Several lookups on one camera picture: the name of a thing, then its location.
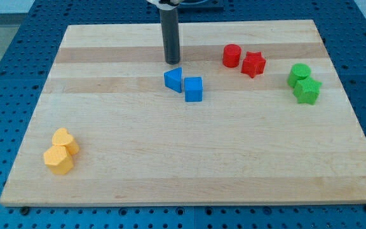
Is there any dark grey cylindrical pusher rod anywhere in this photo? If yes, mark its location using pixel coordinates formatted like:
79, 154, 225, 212
159, 8, 180, 65

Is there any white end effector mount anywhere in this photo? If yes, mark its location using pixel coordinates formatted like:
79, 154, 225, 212
147, 0, 180, 11

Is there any red star block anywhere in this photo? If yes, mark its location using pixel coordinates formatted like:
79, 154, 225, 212
241, 52, 266, 78

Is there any green star block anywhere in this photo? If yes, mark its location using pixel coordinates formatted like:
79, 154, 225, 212
293, 77, 322, 105

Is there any blue triangle block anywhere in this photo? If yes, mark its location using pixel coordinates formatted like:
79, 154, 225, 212
163, 67, 182, 93

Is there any blue cube block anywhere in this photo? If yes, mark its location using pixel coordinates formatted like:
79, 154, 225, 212
184, 77, 203, 102

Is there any red cylinder block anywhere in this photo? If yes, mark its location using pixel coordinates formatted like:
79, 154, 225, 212
222, 44, 241, 68

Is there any wooden board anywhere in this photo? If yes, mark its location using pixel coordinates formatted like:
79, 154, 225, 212
0, 20, 366, 207

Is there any green cylinder block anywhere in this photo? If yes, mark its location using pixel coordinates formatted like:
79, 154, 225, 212
287, 63, 311, 88

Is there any yellow heart block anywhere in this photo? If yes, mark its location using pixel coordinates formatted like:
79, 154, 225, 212
51, 128, 80, 155

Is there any yellow hexagon block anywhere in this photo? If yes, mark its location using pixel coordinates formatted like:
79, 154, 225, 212
43, 146, 74, 175

